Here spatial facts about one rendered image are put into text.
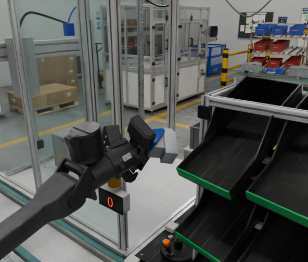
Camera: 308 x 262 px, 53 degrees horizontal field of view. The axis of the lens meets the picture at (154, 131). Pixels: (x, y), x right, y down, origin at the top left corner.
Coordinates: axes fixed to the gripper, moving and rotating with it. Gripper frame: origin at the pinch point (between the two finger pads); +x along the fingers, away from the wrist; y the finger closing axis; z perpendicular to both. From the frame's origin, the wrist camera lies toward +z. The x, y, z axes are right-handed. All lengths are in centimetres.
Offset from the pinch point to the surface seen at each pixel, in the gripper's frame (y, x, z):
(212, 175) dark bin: -5.8, 1.7, -15.2
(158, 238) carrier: 66, 18, -13
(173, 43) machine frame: 52, 100, 70
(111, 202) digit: 47.4, 3.4, 5.9
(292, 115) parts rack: -20.1, 14.0, -17.4
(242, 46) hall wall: 504, 952, 351
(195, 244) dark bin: 6.6, -4.4, -22.8
